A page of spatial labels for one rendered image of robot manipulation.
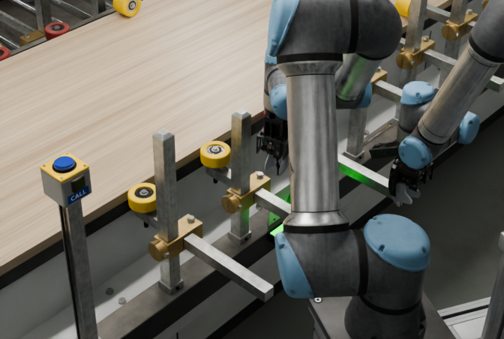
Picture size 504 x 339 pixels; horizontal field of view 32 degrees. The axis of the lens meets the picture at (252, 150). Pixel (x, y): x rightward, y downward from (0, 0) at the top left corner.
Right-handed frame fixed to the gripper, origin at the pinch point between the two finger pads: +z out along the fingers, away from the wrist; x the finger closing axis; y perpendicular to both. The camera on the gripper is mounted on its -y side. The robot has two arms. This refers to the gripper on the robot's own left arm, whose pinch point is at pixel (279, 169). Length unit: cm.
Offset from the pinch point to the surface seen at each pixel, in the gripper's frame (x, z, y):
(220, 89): -31.5, 4.3, -33.9
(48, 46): -91, 4, -35
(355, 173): 15.0, 9.4, -17.9
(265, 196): -3.0, 8.9, 0.9
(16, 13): -136, 23, -78
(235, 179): -10.0, 3.5, 4.1
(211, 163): -19.4, 5.3, -1.8
